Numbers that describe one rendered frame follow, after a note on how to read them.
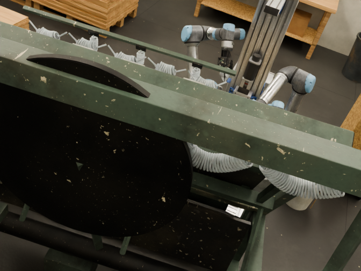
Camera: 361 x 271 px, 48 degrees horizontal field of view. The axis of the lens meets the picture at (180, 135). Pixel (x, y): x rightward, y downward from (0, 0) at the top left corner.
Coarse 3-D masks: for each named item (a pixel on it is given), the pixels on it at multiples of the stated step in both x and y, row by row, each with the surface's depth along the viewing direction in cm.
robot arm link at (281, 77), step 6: (288, 66) 274; (294, 66) 273; (282, 72) 270; (288, 72) 270; (276, 78) 269; (282, 78) 269; (288, 78) 271; (270, 84) 266; (276, 84) 265; (282, 84) 268; (264, 90) 264; (270, 90) 262; (276, 90) 264; (264, 96) 259; (270, 96) 261; (264, 102) 257
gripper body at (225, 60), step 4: (224, 48) 258; (228, 48) 259; (224, 52) 258; (228, 52) 262; (224, 56) 259; (228, 56) 262; (220, 60) 261; (224, 60) 258; (228, 60) 259; (232, 60) 264; (220, 64) 261; (224, 64) 258; (228, 64) 259
